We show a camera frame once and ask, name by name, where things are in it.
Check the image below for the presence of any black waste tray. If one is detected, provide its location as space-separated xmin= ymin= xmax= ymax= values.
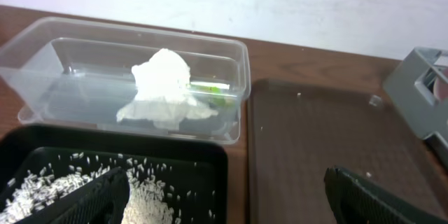
xmin=1 ymin=125 xmax=228 ymax=223

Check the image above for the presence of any brown serving tray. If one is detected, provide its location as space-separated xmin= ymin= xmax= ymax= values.
xmin=248 ymin=79 xmax=447 ymax=223

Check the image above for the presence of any grey dishwasher rack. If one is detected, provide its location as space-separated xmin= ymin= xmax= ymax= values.
xmin=382 ymin=47 xmax=447 ymax=167

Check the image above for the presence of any yellow green snack wrapper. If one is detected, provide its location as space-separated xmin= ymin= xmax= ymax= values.
xmin=189 ymin=81 xmax=235 ymax=108

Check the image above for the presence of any pile of rice scraps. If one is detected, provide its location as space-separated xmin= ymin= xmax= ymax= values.
xmin=0 ymin=152 xmax=216 ymax=224

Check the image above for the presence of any white tissue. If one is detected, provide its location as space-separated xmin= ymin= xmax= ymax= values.
xmin=116 ymin=48 xmax=218 ymax=130

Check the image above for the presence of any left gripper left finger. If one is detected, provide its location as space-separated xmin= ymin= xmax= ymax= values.
xmin=17 ymin=167 xmax=130 ymax=224

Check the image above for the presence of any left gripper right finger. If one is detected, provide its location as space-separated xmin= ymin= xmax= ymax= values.
xmin=324 ymin=166 xmax=447 ymax=224

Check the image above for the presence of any clear plastic bin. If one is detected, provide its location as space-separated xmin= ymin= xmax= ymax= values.
xmin=1 ymin=17 xmax=251 ymax=144

